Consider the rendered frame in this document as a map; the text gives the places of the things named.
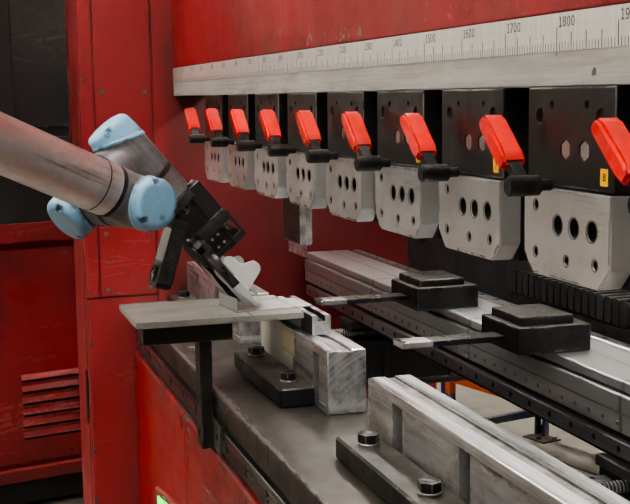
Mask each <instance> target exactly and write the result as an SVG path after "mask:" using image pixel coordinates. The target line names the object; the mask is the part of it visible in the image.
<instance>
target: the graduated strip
mask: <svg viewBox="0 0 630 504"><path fill-rule="evenodd" d="M628 45H630V3H625V4H618V5H611V6H604V7H597V8H590V9H583V10H576V11H569V12H562V13H555V14H548V15H541V16H534V17H527V18H520V19H513V20H506V21H499V22H492V23H485V24H478V25H471V26H464V27H457V28H450V29H443V30H436V31H429V32H422V33H415V34H408V35H401V36H394V37H387V38H380V39H373V40H366V41H359V42H352V43H345V44H338V45H331V46H324V47H317V48H310V49H303V50H296V51H289V52H282V53H275V54H268V55H261V56H254V57H247V58H240V59H233V60H226V61H219V62H212V63H205V64H198V65H191V66H184V67H177V68H173V82H186V81H198V80H210V79H222V78H235V77H247V76H259V75H272V74H284V73H296V72H308V71H321V70H333V69H345V68H357V67H370V66H382V65H394V64H407V63H419V62H431V61H443V60H456V59H468V58H480V57H493V56H505V55H517V54H529V53H542V52H554V51H566V50H579V49H591V48H603V47H615V46H628Z"/></svg>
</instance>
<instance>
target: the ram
mask: <svg viewBox="0 0 630 504"><path fill-rule="evenodd" d="M625 3H630V0H171V10H172V46H173V68H177V67H184V66H191V65H198V64H205V63H212V62H219V61H226V60H233V59H240V58H247V57H254V56H261V55H268V54H275V53H282V52H289V51H296V50H303V49H310V48H317V47H324V46H331V45H338V44H345V43H352V42H359V41H366V40H373V39H380V38H387V37H394V36H401V35H408V34H415V33H422V32H429V31H436V30H443V29H450V28H457V27H464V26H471V25H478V24H485V23H492V22H499V21H506V20H513V19H520V18H527V17H534V16H541V15H548V14H555V13H562V12H569V11H576V10H583V9H590V8H597V7H604V6H611V5H618V4H625ZM607 85H630V45H628V46H615V47H603V48H591V49H579V50H566V51H554V52H542V53H529V54H517V55H505V56H493V57H480V58H468V59H456V60H443V61H431V62H419V63H407V64H394V65H382V66H370V67H357V68H345V69H333V70H321V71H308V72H296V73H284V74H272V75H259V76H247V77H235V78H222V79H210V80H198V81H186V82H173V86H174V96H206V95H235V94H276V93H317V92H359V91H400V90H444V89H483V88H532V87H565V86H607Z"/></svg>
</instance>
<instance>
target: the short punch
mask: <svg viewBox="0 0 630 504"><path fill-rule="evenodd" d="M283 238H285V239H286V240H288V241H289V251H291V252H293V253H296V254H298V255H300V256H303V257H305V258H307V245H311V244H312V209H311V208H307V207H304V206H300V205H297V204H293V203H291V202H290V201H289V198H283Z"/></svg>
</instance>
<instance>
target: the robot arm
mask: <svg viewBox="0 0 630 504"><path fill-rule="evenodd" d="M88 143H89V146H90V147H91V148H92V151H93V152H95V153H94V154H93V153H91V152H88V151H86V150H84V149H82V148H80V147H77V146H75V145H73V144H71V143H69V142H66V141H64V140H62V139H60V138H58V137H55V136H53V135H51V134H49V133H47V132H44V131H42V130H40V129H38V128H36V127H33V126H31V125H29V124H27V123H25V122H22V121H20V120H18V119H16V118H14V117H11V116H9V115H7V114H5V113H3V112H0V175H1V176H3V177H6V178H8V179H11V180H13V181H15V182H18V183H20V184H23V185H25V186H28V187H30V188H33V189H35V190H37V191H40V192H42V193H45V194H47V195H50V196H52V197H53V198H52V199H51V200H50V201H49V202H48V205H47V212H48V214H49V217H50V218H51V220H52V221H53V222H54V224H55V225H56V226H57V227H58V228H59V229H60V230H61V231H63V232H64V233H65V234H67V235H68V236H70V237H72V238H75V239H83V238H85V237H86V236H87V235H88V234H89V233H90V232H91V231H94V228H95V227H96V226H97V225H104V226H112V227H123V228H131V229H137V230H139V231H148V230H160V229H162V228H164V229H163V233H162V236H161V240H160V243H159V247H158V250H157V254H156V257H155V261H154V265H153V266H152V269H151V272H150V276H149V283H150V284H151V285H152V286H154V287H156V288H158V289H162V290H170V289H171V285H172V284H173V281H174V278H175V274H176V273H175V271H176V268H177V264H178V261H179V257H180V254H181V250H182V248H183V249H184V251H185V252H186V253H187V254H188V255H189V256H190V257H191V258H192V259H193V260H194V261H195V262H196V263H197V264H198V265H199V266H200V267H201V269H202V270H203V271H204V272H205V273H206V274H207V275H208V276H209V277H210V278H211V279H212V280H213V281H214V282H215V283H216V284H217V285H218V286H219V287H220V288H221V289H222V290H223V291H224V292H225V293H226V294H227V295H229V296H232V297H234V298H237V299H238V301H241V302H242V303H243V304H246V305H249V306H252V307H256V306H257V305H258V304H257V303H256V301H255V300H254V299H253V297H252V296H251V295H250V294H249V290H250V288H251V286H252V284H253V283H254V281H255V279H256V278H257V276H258V274H259V272H260V265H259V263H257V262H256V261H254V260H252V261H249V262H246V263H244V260H243V258H242V257H241V256H235V257H232V256H226V257H224V256H223V255H224V254H225V253H226V252H227V251H230V250H231V249H232V248H233V247H234V246H235V245H236V244H237V243H238V242H239V241H240V240H241V239H242V238H243V237H244V236H245V235H246V234H247V233H246V232H245V231H244V230H243V228H242V227H241V226H240V225H239V224H238V223H237V221H236V220H235V219H234V218H233V217H232V216H231V214H230V213H229V212H228V211H227V210H226V209H223V208H222V207H221V206H220V205H219V204H218V203H217V201H216V200H215V199H214V198H213V197H212V196H211V194H210V193H209V192H208V191H207V190H206V189H205V187H204V186H203V185H202V184H201V183H200V182H199V181H195V180H191V181H190V182H189V183H187V182H186V181H185V180H184V178H183V177H182V176H181V175H180V174H179V172H178V171H177V170H176V169H175V168H174V167H173V165H172V164H170V162H169V161H168V160H167V159H166V158H165V157H164V155H163V154H162V153H161V152H160V151H159V150H158V148H157V147H156V146H155V145H154V144H153V143H152V141H151V140H150V139H149V138H148V137H147V136H146V134H145V132H144V131H143V130H142V129H141V128H140V127H139V126H138V125H137V124H136V123H135V122H134V121H133V120H132V119H131V118H130V117H129V116H128V115H126V114H118V115H115V116H113V117H112V118H110V119H109V120H107V121H106V122H105V123H103V124H102V125H101V126H100V127H99V128H98V129H97V130H96V131H95V132H94V133H93V135H92V136H91V137H90V138H89V141H88ZM183 208H184V209H183ZM230 218H231V220H232V221H233V222H234V223H235V224H236V225H237V227H238V228H239V229H240V231H239V232H238V230H237V229H236V228H235V227H232V226H231V225H230V223H229V222H228V220H229V219H230ZM237 232H238V233H237ZM236 233H237V234H236Z"/></svg>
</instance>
